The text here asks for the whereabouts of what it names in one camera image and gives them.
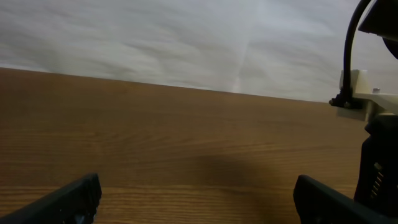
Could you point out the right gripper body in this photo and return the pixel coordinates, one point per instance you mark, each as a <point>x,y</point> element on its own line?
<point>384,155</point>

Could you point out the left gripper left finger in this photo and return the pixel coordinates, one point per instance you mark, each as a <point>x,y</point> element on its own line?
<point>68,202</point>

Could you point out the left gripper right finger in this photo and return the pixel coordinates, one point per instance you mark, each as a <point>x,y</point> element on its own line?
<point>323,205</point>

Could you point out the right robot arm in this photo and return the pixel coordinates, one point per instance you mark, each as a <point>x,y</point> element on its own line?
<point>384,18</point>

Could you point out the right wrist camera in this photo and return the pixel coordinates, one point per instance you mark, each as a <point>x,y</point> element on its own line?
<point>360,82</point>

